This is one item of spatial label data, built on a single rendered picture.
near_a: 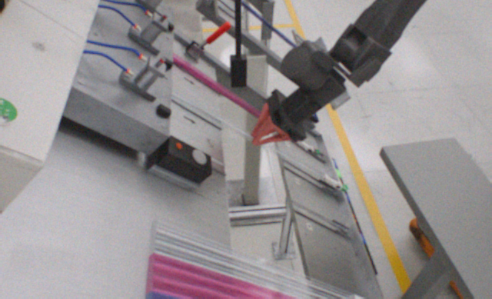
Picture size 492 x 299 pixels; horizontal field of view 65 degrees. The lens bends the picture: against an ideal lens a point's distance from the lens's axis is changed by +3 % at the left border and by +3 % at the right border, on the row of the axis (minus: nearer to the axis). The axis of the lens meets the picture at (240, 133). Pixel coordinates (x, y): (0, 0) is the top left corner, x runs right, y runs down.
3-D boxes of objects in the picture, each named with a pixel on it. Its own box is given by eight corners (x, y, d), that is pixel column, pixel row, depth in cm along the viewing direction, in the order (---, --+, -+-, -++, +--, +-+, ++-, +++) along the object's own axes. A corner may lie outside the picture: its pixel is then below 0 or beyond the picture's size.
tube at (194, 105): (342, 187, 92) (345, 185, 91) (344, 192, 91) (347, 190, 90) (164, 89, 65) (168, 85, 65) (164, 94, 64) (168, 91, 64)
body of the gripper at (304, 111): (277, 128, 67) (310, 104, 63) (267, 93, 74) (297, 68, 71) (300, 144, 70) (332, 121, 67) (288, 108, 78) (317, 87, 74)
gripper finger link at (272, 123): (243, 144, 72) (280, 116, 68) (238, 119, 77) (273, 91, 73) (266, 159, 75) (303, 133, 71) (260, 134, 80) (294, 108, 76)
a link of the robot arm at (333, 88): (355, 92, 67) (342, 71, 70) (335, 75, 62) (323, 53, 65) (323, 114, 70) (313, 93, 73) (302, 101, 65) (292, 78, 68)
